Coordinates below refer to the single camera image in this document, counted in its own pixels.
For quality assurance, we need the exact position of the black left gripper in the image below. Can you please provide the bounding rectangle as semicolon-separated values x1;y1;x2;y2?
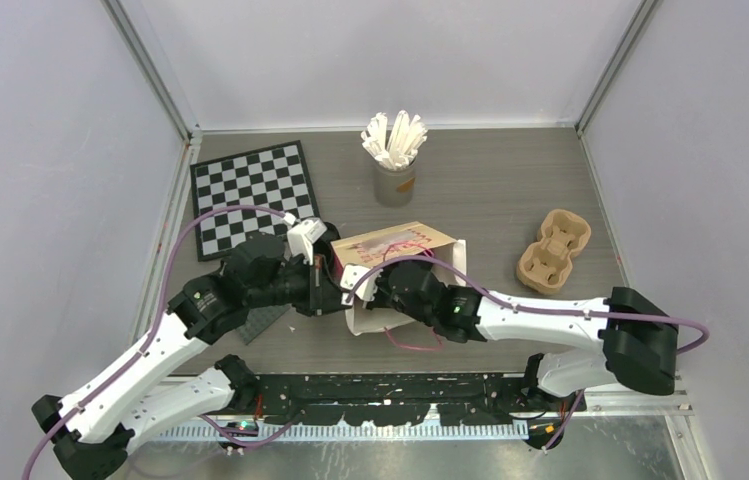
247;252;353;317

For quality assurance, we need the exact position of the pink cakes paper bag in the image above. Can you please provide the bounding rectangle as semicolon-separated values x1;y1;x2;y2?
330;221;467;337

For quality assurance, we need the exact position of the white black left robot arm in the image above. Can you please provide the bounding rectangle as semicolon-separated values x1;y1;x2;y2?
32;224;344;479

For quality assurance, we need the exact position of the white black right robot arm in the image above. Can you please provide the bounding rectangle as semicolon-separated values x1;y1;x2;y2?
347;256;679;411

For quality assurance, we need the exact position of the black lid stack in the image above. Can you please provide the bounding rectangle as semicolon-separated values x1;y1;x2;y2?
318;221;341;248

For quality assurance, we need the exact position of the grey studded baseplate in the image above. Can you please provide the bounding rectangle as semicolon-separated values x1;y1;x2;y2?
236;306;290;345

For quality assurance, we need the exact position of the grey holder cup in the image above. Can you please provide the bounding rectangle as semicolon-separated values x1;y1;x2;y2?
373;163;416;208

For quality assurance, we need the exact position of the black white chessboard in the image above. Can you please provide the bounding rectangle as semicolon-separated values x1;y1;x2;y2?
190;140;320;262

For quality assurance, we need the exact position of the white wrapped stirrers bundle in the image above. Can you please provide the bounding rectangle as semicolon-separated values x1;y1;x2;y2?
360;110;429;172

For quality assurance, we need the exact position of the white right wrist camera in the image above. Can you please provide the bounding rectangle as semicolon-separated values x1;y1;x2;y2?
340;264;376;306

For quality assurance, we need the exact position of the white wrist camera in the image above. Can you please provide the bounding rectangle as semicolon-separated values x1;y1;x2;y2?
340;264;376;306
282;212;327;265

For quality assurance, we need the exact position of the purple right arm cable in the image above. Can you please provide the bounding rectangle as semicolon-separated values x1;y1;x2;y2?
347;254;711;452

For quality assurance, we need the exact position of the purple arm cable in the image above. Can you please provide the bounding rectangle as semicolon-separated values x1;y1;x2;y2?
347;254;711;452
21;204;302;480

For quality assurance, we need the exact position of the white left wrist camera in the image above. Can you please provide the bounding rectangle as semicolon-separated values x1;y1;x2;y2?
282;212;327;265

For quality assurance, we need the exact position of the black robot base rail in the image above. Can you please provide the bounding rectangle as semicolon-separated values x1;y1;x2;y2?
191;370;587;429

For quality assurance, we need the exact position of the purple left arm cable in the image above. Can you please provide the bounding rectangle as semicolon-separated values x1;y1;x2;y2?
21;204;302;480

